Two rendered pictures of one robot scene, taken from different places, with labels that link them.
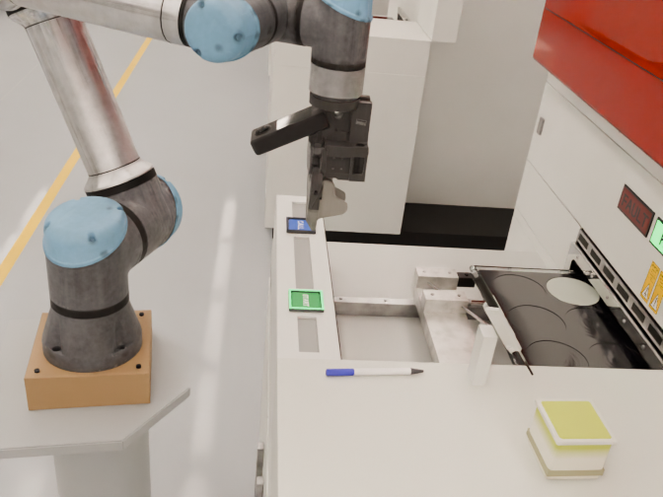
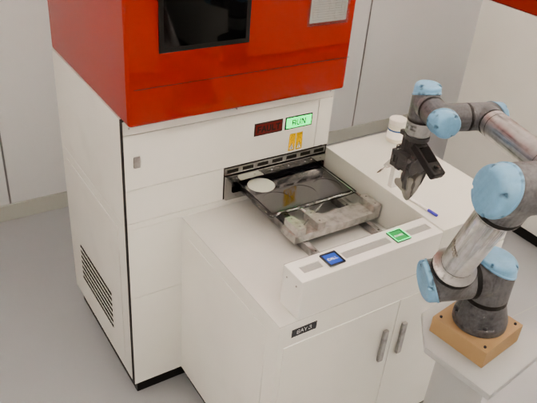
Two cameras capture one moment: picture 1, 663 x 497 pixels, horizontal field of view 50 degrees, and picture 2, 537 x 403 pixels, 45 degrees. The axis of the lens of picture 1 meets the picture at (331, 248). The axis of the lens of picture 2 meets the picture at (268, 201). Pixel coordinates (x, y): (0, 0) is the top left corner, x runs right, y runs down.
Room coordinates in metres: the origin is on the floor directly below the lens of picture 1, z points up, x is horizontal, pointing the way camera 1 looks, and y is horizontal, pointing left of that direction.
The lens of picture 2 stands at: (2.11, 1.29, 2.08)
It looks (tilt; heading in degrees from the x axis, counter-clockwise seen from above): 32 degrees down; 242
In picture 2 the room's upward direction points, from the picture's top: 5 degrees clockwise
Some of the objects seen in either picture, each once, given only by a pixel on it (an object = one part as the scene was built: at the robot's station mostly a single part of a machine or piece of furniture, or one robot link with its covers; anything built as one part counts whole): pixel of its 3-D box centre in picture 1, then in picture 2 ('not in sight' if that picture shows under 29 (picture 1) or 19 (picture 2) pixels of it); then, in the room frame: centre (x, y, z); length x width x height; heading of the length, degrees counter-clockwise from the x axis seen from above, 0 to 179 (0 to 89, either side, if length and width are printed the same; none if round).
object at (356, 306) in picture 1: (450, 310); (292, 233); (1.18, -0.25, 0.84); 0.50 x 0.02 x 0.03; 97
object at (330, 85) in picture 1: (336, 79); (418, 127); (0.97, 0.02, 1.33); 0.08 x 0.08 x 0.05
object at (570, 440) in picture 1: (568, 439); not in sight; (0.67, -0.32, 1.00); 0.07 x 0.07 x 0.07; 9
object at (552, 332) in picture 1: (593, 324); (285, 178); (1.09, -0.49, 0.90); 0.34 x 0.34 x 0.01; 7
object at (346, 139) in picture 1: (335, 136); (411, 151); (0.97, 0.01, 1.25); 0.09 x 0.08 x 0.12; 97
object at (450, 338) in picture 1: (450, 339); (332, 221); (1.04, -0.23, 0.87); 0.36 x 0.08 x 0.03; 7
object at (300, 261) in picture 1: (299, 295); (363, 265); (1.09, 0.05, 0.89); 0.55 x 0.09 x 0.14; 7
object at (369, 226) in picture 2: not in sight; (353, 213); (0.91, -0.28, 0.84); 0.50 x 0.02 x 0.03; 97
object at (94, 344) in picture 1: (91, 318); (483, 305); (0.90, 0.36, 0.93); 0.15 x 0.15 x 0.10
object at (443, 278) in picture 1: (435, 277); (295, 225); (1.20, -0.21, 0.89); 0.08 x 0.03 x 0.03; 97
